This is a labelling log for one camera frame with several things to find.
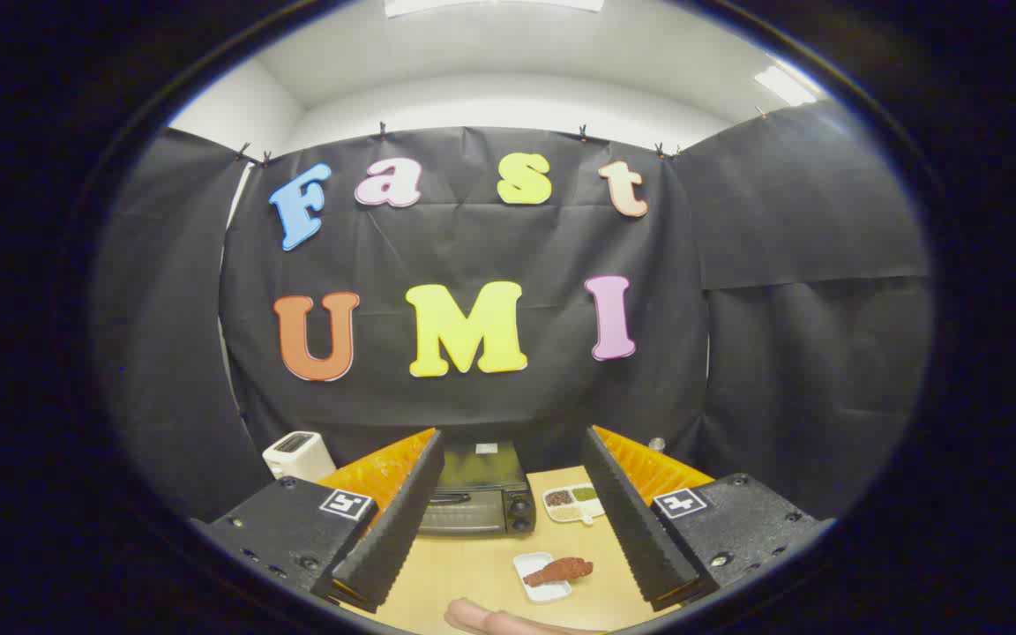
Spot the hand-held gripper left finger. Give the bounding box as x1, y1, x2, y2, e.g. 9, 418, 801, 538
190, 428, 445, 614

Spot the white ribbed plastic tray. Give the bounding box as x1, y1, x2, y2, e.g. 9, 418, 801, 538
513, 552, 573, 602

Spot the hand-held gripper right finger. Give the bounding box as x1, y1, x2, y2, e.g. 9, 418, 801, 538
582, 425, 835, 612

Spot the white divided condiment dish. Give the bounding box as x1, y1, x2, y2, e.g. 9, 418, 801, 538
542, 484, 606, 527

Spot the white bread toaster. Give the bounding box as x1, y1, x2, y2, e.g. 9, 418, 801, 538
262, 431, 337, 483

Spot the ceiling light panel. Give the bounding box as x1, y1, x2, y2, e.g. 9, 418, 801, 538
755, 66, 818, 107
385, 0, 604, 17

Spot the brown steak piece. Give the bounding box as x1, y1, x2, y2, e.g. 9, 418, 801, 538
523, 557, 594, 588

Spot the black toaster oven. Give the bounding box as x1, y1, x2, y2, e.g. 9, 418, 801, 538
417, 441, 537, 537

